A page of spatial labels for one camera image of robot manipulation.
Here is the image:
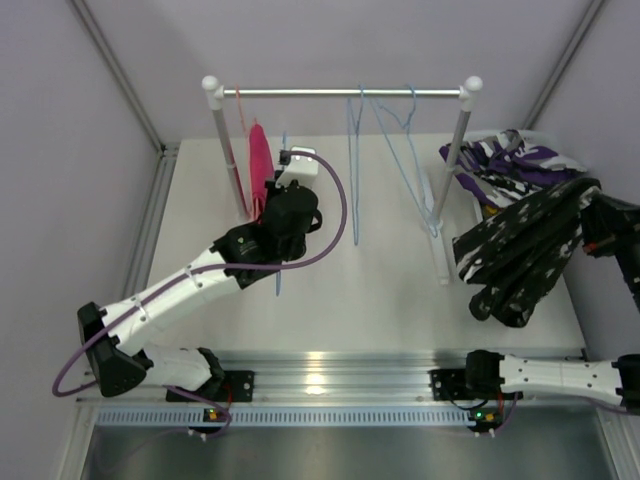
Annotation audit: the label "blue hanger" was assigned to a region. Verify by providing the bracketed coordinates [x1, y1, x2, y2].
[346, 84, 365, 246]
[275, 131, 287, 297]
[369, 85, 439, 238]

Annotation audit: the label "black camouflage trousers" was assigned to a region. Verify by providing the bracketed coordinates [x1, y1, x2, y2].
[451, 176, 604, 329]

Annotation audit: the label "yellow camouflage trousers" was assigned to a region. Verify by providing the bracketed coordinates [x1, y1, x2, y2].
[482, 205, 501, 217]

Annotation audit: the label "purple camouflage trousers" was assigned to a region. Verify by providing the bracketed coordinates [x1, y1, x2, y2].
[454, 129, 587, 209]

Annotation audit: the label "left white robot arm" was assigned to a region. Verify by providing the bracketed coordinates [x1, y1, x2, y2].
[77, 182, 322, 400]

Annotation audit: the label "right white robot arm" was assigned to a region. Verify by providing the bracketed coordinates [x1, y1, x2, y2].
[465, 193, 639, 416]

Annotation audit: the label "pink trousers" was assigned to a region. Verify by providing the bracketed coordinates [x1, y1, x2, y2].
[248, 122, 274, 220]

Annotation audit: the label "pink hanger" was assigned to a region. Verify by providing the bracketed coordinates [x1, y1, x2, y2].
[235, 85, 257, 220]

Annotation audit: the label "white plastic basket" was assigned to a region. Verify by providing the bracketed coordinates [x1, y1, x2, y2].
[464, 129, 561, 223]

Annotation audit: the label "white clothes rack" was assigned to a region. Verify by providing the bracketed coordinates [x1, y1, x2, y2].
[201, 75, 483, 286]

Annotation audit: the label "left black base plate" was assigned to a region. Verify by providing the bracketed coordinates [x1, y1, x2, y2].
[161, 369, 255, 403]

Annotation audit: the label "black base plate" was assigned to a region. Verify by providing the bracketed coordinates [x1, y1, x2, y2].
[161, 369, 255, 403]
[429, 368, 498, 401]

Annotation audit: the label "aluminium rail frame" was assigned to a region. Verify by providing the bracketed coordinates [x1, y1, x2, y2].
[74, 144, 621, 431]

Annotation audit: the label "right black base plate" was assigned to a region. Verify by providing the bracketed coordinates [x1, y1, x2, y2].
[429, 368, 498, 401]

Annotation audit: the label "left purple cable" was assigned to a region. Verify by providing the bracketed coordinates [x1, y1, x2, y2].
[51, 152, 348, 441]

